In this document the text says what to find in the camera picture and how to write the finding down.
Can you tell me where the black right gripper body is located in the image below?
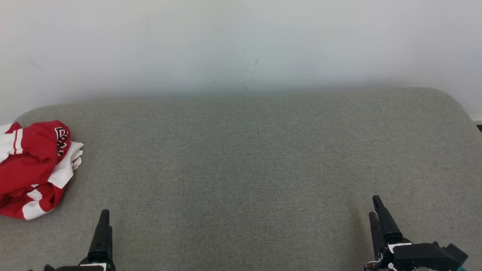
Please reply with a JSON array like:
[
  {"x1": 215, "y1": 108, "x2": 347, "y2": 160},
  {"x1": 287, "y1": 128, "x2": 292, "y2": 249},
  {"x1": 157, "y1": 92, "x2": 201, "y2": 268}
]
[{"x1": 364, "y1": 236, "x2": 413, "y2": 271}]

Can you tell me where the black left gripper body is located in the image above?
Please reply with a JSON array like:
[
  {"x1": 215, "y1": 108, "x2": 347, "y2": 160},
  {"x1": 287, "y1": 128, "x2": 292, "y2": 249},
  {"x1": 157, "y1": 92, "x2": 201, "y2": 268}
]
[{"x1": 43, "y1": 256, "x2": 116, "y2": 271}]

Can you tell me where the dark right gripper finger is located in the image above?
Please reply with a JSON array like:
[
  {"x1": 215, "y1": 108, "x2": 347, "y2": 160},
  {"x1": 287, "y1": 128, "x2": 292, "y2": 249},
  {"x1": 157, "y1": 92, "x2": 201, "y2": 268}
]
[
  {"x1": 372, "y1": 195, "x2": 403, "y2": 244},
  {"x1": 368, "y1": 211, "x2": 384, "y2": 261}
]

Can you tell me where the red basketball jersey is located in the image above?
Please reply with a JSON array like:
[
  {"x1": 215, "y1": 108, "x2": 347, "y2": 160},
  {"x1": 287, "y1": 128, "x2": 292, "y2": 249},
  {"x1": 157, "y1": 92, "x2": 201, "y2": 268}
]
[{"x1": 0, "y1": 120, "x2": 84, "y2": 189}]

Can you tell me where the grey fabric sofa cushion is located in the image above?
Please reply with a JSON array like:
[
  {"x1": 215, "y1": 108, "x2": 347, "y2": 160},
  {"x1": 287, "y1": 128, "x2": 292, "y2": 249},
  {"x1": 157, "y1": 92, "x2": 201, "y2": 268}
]
[{"x1": 0, "y1": 87, "x2": 482, "y2": 271}]

